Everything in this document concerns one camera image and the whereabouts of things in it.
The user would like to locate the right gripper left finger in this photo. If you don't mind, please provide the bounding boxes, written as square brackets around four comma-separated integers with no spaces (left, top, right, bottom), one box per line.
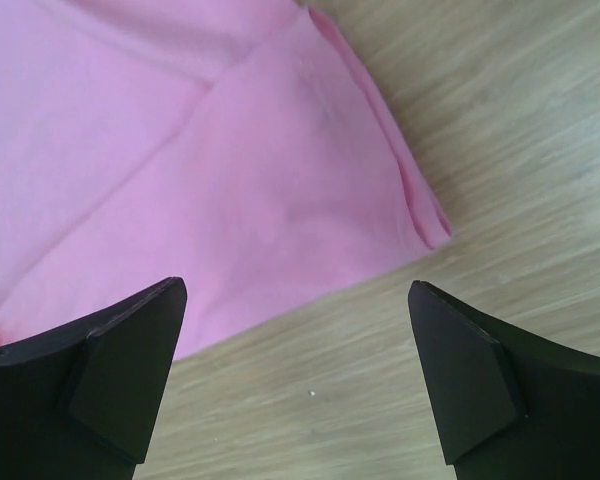
[0,277,187,479]

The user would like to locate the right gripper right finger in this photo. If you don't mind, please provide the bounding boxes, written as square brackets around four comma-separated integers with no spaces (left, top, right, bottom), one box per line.
[408,281,600,479]

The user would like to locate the pink t-shirt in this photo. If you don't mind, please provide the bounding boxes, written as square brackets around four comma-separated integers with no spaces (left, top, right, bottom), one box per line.
[0,1,452,358]

